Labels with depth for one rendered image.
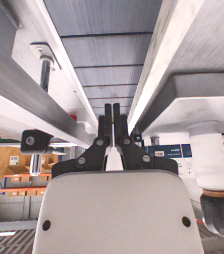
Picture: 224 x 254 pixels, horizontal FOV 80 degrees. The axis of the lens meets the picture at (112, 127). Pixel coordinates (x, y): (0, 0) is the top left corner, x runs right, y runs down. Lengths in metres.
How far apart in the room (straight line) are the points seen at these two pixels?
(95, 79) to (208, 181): 0.40
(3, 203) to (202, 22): 9.54
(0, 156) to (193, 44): 2.03
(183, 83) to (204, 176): 0.28
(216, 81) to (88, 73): 0.23
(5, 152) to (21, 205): 7.24
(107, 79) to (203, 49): 0.15
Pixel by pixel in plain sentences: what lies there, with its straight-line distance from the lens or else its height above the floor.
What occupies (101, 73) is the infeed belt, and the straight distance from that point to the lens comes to 0.17.
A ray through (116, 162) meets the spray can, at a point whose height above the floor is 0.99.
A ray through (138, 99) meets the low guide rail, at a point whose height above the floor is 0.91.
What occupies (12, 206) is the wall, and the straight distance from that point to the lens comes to 9.35.
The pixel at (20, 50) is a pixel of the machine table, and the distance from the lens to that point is 0.24.
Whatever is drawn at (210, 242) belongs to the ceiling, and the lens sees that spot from 6.09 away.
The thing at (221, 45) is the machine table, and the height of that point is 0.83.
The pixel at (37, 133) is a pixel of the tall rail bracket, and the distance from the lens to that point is 0.18.
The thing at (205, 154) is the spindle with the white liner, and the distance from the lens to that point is 0.46.
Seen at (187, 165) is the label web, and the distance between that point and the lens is 0.68.
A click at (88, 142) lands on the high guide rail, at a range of 0.16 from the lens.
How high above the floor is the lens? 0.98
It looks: 14 degrees down
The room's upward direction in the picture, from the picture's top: 178 degrees clockwise
